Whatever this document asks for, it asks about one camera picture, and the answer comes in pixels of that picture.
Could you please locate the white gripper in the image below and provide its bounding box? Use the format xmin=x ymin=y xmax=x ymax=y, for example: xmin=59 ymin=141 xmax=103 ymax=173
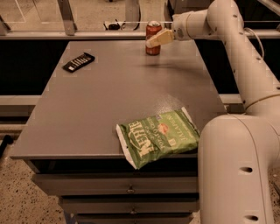
xmin=145 ymin=12 xmax=191 ymax=48

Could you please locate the red coke can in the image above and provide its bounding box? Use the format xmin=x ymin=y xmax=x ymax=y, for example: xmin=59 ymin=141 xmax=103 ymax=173
xmin=145 ymin=21 xmax=162 ymax=56

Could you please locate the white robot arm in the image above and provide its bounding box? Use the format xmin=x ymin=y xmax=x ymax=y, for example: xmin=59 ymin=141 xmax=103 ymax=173
xmin=146 ymin=0 xmax=280 ymax=224

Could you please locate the black object behind glass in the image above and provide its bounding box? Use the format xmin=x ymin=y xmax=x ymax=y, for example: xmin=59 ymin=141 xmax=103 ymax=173
xmin=103 ymin=20 xmax=126 ymax=31

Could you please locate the black snack bar wrapper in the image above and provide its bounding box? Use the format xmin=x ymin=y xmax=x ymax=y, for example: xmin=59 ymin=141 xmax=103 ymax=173
xmin=62 ymin=52 xmax=95 ymax=73

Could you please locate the green Kettle chips bag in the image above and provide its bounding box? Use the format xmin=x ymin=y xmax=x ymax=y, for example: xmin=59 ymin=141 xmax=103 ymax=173
xmin=116 ymin=108 xmax=200 ymax=170

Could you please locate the grey drawer cabinet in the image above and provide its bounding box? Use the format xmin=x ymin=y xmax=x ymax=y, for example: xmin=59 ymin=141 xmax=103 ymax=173
xmin=11 ymin=40 xmax=225 ymax=224

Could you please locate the metal railing frame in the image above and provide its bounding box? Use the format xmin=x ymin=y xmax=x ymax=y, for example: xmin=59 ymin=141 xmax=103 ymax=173
xmin=0 ymin=0 xmax=280 ymax=41

